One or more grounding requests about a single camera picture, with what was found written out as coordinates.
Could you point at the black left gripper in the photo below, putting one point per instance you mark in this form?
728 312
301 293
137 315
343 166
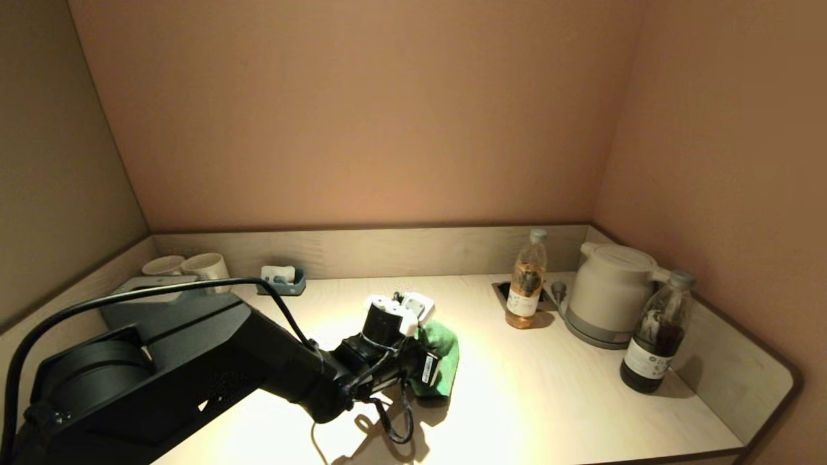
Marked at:
413 368

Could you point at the green microfiber cloth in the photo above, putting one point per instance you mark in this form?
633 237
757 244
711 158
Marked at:
442 342

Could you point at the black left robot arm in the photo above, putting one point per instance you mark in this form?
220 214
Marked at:
161 361

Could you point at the recessed black socket box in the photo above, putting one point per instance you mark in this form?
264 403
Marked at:
501 290

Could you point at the wooden desk rear upstand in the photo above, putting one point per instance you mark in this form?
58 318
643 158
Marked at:
387 250

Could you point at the plastic bottle of light tea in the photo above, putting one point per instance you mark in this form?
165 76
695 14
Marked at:
524 301

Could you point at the small blue sachet tray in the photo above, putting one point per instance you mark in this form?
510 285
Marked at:
282 289

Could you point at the grey kettle plug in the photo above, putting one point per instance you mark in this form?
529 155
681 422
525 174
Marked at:
559 289

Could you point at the white sachet packets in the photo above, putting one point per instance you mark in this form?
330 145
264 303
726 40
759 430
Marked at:
278 272

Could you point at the grey kettle base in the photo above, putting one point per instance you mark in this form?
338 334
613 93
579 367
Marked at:
591 338

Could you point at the white electric kettle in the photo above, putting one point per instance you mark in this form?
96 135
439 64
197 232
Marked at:
607 289

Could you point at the white ceramic mug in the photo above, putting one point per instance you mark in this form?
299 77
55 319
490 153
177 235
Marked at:
208 266
161 265

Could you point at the plastic bottle of dark tea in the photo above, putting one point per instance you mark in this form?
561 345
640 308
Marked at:
646 363

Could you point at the blue-grey tissue box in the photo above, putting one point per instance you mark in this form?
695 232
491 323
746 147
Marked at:
152 284

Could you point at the rounded wooden desk side panel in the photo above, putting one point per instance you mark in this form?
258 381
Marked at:
730 380

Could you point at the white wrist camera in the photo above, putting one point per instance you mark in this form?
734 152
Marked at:
420 307

